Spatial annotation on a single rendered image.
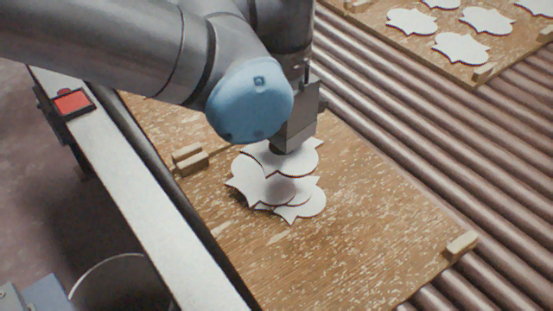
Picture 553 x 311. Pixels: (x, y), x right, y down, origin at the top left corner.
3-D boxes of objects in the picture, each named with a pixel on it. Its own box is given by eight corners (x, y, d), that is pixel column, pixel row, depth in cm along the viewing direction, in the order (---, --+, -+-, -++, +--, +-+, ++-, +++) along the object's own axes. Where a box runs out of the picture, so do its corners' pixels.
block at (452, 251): (449, 263, 65) (455, 255, 63) (440, 255, 66) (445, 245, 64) (474, 244, 67) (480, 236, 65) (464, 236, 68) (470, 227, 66)
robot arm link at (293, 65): (282, 15, 56) (328, 40, 52) (282, 45, 59) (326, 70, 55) (239, 36, 52) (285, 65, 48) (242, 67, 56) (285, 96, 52)
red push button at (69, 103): (65, 119, 90) (62, 115, 89) (55, 104, 94) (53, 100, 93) (92, 108, 93) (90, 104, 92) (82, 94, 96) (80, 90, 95)
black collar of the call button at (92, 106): (62, 123, 90) (59, 117, 88) (50, 104, 94) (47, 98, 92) (98, 109, 93) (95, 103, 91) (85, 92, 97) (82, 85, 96)
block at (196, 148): (175, 168, 78) (173, 158, 76) (172, 162, 79) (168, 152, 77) (205, 155, 81) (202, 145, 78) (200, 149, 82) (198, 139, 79)
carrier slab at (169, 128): (172, 176, 79) (170, 171, 78) (100, 68, 102) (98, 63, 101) (319, 108, 92) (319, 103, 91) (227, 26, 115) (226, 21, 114)
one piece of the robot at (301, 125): (352, 41, 55) (339, 130, 67) (303, 15, 60) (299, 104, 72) (288, 79, 50) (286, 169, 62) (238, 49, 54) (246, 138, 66)
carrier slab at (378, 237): (305, 379, 56) (306, 376, 54) (173, 180, 78) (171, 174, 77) (475, 246, 69) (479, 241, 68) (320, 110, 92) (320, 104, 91)
